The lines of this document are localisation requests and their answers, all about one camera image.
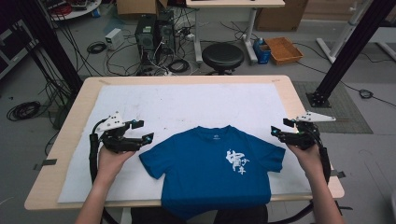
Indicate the white desk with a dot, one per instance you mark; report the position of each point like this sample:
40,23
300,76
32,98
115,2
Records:
236,3

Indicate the white power supply box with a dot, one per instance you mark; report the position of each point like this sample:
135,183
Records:
114,38

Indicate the grey floor mat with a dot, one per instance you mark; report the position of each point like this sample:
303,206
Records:
345,115

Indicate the white table mat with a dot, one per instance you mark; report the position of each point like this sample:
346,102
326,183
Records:
186,102

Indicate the black metal stand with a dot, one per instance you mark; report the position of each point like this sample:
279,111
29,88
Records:
49,46
351,46

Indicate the grey rack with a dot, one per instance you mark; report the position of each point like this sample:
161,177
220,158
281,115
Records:
14,49

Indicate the person's right hand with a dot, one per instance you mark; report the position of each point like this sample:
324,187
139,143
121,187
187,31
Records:
308,161

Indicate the black round stool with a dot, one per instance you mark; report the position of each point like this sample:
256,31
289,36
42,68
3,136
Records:
223,56

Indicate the grey tape strip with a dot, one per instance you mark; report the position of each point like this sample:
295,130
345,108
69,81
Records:
338,174
46,163

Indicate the black computer tower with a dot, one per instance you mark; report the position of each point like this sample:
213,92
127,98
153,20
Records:
166,34
145,37

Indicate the blue box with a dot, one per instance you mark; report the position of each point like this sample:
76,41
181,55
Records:
261,53

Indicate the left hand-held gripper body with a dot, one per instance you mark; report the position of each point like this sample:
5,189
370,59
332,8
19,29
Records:
115,143

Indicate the person's left hand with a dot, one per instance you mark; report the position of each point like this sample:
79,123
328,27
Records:
112,165

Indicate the round white table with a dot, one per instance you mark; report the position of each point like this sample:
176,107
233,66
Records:
74,9

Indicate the large cardboard box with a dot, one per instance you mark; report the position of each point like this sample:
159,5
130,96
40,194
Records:
280,15

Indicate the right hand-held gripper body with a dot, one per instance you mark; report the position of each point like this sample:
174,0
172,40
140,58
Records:
303,138

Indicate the white metal stand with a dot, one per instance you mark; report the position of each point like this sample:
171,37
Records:
342,34

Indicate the orange plastic tray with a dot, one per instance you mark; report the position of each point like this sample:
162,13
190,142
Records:
283,50

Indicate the person's dark pants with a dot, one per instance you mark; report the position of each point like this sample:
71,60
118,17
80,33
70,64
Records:
243,216

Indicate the blue printed T-shirt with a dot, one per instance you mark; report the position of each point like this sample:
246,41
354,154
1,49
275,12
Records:
211,183

